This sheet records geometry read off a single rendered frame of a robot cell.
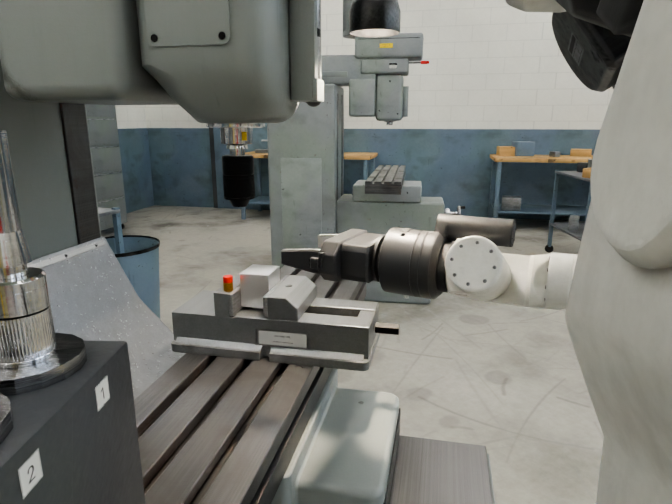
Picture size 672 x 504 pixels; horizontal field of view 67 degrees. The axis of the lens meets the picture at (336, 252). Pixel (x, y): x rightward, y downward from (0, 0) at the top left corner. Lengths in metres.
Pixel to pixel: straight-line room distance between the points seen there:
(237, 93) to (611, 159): 0.57
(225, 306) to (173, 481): 0.33
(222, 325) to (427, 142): 6.47
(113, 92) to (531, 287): 0.59
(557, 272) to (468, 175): 6.66
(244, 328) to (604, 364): 0.71
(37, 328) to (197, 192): 7.75
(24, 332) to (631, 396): 0.41
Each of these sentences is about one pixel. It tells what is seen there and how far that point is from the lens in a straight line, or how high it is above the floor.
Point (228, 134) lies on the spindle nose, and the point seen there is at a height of 1.29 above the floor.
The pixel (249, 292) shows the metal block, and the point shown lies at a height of 1.03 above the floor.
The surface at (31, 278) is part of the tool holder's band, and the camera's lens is 0.46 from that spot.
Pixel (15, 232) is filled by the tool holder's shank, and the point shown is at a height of 1.23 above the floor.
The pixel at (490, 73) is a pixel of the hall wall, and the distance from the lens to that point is 7.27.
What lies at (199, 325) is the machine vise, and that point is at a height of 0.97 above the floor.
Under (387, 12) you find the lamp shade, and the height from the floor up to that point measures 1.45.
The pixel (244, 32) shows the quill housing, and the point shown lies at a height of 1.42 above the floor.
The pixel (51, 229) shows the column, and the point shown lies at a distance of 1.03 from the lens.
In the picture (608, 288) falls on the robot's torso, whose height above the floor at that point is 1.26.
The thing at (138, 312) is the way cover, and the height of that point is 0.94.
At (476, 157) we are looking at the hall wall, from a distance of 7.24.
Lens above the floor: 1.31
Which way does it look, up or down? 15 degrees down
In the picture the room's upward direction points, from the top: straight up
